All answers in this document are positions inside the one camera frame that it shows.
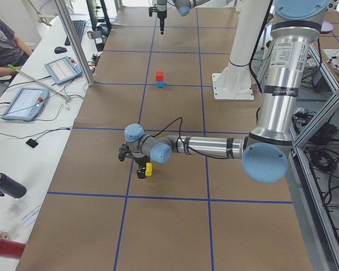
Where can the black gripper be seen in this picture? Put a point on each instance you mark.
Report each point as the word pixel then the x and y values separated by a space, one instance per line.
pixel 138 162
pixel 161 13

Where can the yellow cube block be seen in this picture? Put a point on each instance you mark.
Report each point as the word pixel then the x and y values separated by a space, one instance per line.
pixel 149 169

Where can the red cube block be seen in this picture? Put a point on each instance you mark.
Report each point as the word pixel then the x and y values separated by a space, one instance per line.
pixel 159 76

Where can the blue cube block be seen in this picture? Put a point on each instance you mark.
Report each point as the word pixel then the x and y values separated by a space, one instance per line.
pixel 160 84

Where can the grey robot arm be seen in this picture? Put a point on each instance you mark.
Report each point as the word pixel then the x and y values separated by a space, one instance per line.
pixel 264 151
pixel 183 7

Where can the black keyboard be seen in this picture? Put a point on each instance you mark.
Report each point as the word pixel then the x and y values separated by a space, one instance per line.
pixel 79 27

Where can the black computer mouse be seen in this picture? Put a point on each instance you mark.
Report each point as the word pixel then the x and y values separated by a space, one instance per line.
pixel 59 50

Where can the teach pendant far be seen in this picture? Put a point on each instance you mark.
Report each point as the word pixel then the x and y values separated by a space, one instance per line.
pixel 63 70

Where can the teach pendant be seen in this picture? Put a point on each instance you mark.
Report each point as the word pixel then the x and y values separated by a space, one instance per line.
pixel 63 70
pixel 26 104

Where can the teach pendant near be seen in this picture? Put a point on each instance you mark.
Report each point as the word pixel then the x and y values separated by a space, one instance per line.
pixel 26 104

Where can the black water bottle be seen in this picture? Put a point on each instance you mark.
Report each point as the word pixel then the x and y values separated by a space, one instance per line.
pixel 10 187

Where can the seated person grey shirt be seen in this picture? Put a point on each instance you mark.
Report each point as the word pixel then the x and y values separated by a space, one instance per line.
pixel 13 50

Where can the red fire extinguisher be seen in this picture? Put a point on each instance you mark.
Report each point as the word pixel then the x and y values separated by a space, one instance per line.
pixel 11 249

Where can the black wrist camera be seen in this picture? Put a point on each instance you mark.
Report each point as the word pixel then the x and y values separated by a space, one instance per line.
pixel 152 9
pixel 124 152

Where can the aluminium frame post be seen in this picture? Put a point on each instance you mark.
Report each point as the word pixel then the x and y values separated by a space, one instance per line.
pixel 74 40

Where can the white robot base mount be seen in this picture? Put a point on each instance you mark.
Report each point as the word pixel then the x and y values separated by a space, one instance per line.
pixel 234 83

